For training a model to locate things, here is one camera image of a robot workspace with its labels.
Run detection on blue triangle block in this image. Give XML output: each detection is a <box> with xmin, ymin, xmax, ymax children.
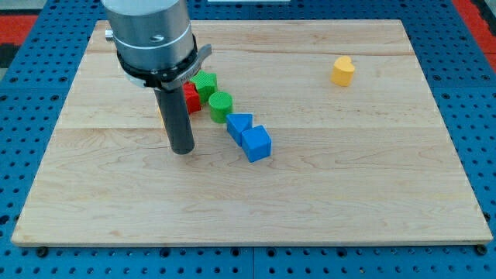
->
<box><xmin>226</xmin><ymin>113</ymin><xmax>253</xmax><ymax>146</ymax></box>

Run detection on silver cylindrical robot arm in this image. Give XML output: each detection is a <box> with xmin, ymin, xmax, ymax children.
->
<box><xmin>102</xmin><ymin>0</ymin><xmax>197</xmax><ymax>87</ymax></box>

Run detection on green cylinder block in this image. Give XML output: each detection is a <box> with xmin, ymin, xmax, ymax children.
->
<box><xmin>208</xmin><ymin>91</ymin><xmax>233</xmax><ymax>123</ymax></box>

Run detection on green star block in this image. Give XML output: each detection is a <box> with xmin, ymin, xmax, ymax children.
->
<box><xmin>190</xmin><ymin>70</ymin><xmax>218</xmax><ymax>104</ymax></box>

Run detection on yellow heart block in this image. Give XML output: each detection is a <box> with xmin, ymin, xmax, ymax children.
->
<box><xmin>330</xmin><ymin>56</ymin><xmax>355</xmax><ymax>87</ymax></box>

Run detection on yellow hexagon block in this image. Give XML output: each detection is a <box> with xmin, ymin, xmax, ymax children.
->
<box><xmin>157</xmin><ymin>108</ymin><xmax>165</xmax><ymax>127</ymax></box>

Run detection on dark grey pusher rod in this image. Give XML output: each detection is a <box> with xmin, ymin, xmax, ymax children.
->
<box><xmin>153</xmin><ymin>87</ymin><xmax>195</xmax><ymax>155</ymax></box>

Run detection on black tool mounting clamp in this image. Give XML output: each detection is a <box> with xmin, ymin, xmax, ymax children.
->
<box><xmin>113</xmin><ymin>29</ymin><xmax>212</xmax><ymax>91</ymax></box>

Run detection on blue cube block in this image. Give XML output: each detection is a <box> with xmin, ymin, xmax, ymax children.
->
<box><xmin>241</xmin><ymin>126</ymin><xmax>272</xmax><ymax>163</ymax></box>

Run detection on light wooden board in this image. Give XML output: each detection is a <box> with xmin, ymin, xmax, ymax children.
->
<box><xmin>12</xmin><ymin>20</ymin><xmax>493</xmax><ymax>247</ymax></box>

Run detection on red block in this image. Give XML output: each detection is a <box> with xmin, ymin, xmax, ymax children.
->
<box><xmin>183</xmin><ymin>82</ymin><xmax>202</xmax><ymax>115</ymax></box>

